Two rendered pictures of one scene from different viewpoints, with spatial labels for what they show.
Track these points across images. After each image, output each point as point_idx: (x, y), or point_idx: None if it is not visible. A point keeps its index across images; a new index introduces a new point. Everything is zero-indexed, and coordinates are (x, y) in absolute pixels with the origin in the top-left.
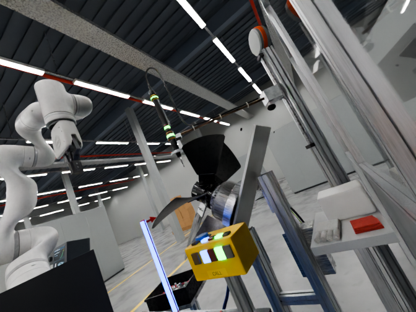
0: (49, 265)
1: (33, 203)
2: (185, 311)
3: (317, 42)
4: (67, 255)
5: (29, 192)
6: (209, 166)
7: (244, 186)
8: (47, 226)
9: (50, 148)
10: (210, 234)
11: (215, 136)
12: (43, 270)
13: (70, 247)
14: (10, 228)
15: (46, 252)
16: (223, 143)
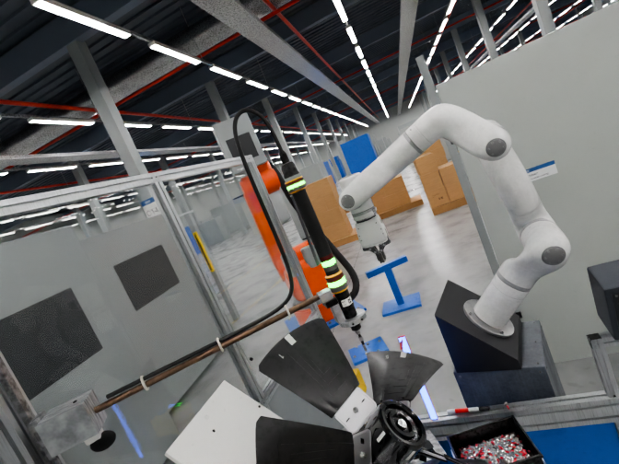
0: (505, 288)
1: (510, 207)
2: (423, 422)
3: (229, 332)
4: (590, 285)
5: (499, 194)
6: (327, 391)
7: None
8: (535, 239)
9: (469, 147)
10: None
11: (273, 353)
12: (492, 289)
13: (590, 279)
14: (514, 222)
15: (517, 272)
16: (258, 427)
